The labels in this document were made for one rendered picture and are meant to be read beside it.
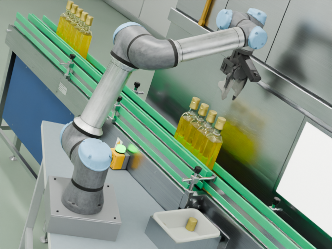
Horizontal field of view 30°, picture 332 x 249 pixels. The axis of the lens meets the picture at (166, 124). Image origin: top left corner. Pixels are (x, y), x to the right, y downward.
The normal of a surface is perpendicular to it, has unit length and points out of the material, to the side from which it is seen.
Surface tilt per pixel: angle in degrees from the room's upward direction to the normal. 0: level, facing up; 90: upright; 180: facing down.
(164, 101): 90
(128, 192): 0
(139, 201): 0
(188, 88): 90
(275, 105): 90
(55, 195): 3
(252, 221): 90
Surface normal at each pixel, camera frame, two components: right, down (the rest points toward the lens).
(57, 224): 0.21, 0.44
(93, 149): 0.33, -0.80
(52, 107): -0.77, 0.00
